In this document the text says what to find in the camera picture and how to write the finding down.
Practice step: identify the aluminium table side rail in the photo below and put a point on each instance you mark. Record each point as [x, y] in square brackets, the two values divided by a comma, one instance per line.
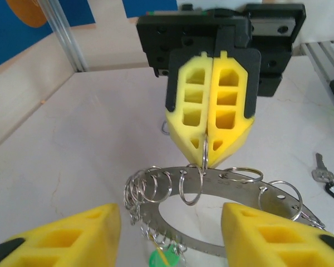
[320, 61]

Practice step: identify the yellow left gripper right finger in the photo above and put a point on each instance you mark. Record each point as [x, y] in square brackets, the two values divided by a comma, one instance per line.
[267, 239]

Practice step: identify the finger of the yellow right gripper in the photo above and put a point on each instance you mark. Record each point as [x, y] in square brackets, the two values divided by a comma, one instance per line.
[240, 111]
[181, 130]

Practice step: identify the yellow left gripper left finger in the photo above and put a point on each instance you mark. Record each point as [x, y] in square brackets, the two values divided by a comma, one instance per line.
[72, 236]

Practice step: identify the small green key tag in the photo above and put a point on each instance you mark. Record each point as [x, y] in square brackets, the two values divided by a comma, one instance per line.
[158, 257]

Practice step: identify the aluminium frame post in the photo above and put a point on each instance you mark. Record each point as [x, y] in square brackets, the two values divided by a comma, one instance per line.
[69, 36]

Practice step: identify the silver metal clip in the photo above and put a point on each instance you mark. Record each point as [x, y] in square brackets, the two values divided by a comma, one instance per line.
[163, 130]

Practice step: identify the silver key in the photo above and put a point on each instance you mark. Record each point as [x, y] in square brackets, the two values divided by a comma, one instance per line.
[321, 172]

